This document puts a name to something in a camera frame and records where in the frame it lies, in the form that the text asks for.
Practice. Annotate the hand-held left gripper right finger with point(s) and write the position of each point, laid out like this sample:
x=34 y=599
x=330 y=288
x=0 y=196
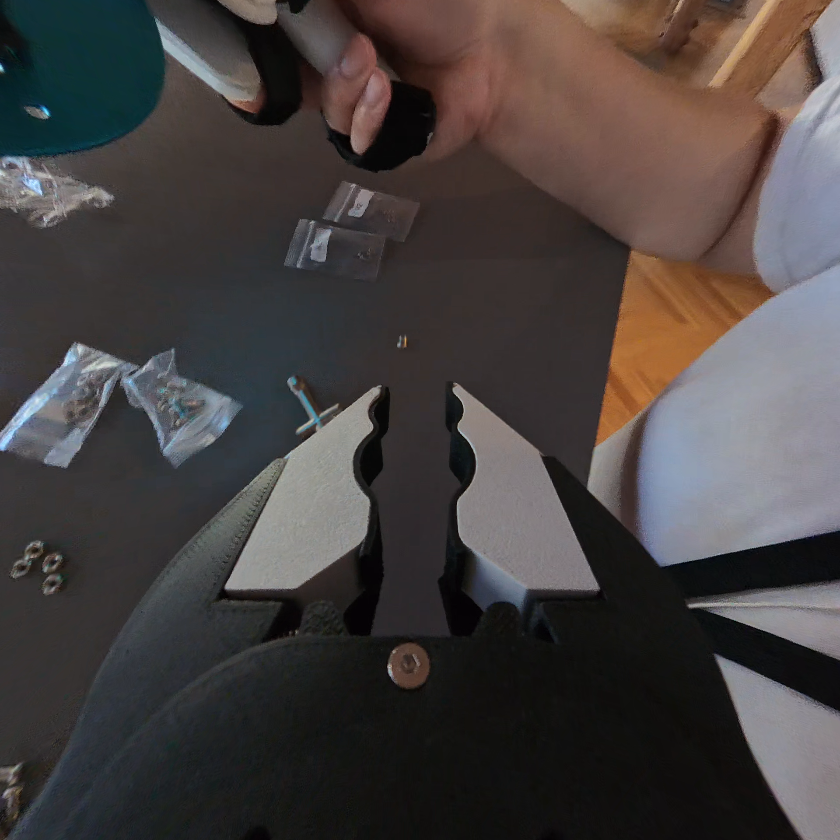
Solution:
x=518 y=518

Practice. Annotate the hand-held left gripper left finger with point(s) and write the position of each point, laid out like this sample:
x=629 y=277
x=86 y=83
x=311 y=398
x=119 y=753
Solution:
x=308 y=525

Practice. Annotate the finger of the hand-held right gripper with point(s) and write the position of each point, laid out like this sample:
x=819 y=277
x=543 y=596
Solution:
x=210 y=46

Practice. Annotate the blue round metal plate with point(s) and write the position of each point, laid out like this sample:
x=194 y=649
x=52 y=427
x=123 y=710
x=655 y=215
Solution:
x=92 y=79

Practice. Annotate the clear bag of nuts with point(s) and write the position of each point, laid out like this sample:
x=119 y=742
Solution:
x=59 y=407

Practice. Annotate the person's right forearm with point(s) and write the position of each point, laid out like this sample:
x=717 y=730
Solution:
x=623 y=144

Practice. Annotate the dark grey desk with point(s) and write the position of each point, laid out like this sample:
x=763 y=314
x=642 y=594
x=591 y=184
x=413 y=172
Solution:
x=459 y=295

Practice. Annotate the person's right hand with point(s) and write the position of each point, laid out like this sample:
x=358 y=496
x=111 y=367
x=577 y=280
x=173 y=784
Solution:
x=433 y=39

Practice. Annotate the silver cross wrench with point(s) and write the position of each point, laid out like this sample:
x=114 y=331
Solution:
x=315 y=413

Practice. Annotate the clear bag of screws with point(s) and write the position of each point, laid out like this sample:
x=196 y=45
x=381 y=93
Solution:
x=177 y=407
x=46 y=193

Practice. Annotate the small flat clear bag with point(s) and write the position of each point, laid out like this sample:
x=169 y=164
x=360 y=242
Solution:
x=380 y=210
x=334 y=253

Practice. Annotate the small cross wrench tool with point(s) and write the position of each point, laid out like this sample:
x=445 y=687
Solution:
x=13 y=773

